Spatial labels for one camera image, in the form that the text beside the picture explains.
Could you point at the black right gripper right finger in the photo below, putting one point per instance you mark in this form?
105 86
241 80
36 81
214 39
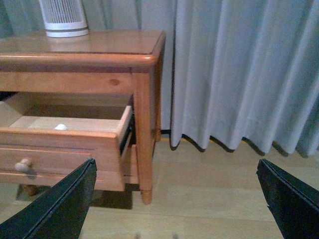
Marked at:
293 203

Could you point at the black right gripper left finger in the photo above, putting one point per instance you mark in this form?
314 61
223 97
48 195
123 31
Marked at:
60 212

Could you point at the drawer wooden knob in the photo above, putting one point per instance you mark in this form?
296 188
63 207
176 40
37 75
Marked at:
24 165

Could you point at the white medicine bottle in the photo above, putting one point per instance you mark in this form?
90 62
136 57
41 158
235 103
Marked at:
61 127

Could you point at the wooden nightstand cabinet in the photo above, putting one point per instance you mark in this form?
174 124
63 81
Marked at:
110 67

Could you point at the grey curtain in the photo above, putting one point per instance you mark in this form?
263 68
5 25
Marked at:
233 69

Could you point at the white slatted air purifier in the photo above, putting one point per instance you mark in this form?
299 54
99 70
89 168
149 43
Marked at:
63 18

